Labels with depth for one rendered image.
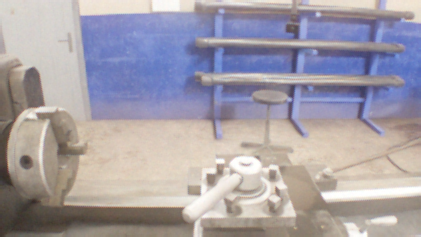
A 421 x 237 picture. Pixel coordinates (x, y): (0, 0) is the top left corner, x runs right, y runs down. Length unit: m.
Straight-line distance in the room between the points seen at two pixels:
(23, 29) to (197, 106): 2.37
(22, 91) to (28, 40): 3.25
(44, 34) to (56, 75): 0.52
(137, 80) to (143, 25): 0.68
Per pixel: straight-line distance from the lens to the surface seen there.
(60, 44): 4.09
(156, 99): 3.96
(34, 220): 1.31
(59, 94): 4.25
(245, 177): 0.56
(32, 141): 0.81
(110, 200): 1.11
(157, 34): 3.78
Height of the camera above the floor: 1.48
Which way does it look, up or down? 21 degrees down
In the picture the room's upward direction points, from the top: straight up
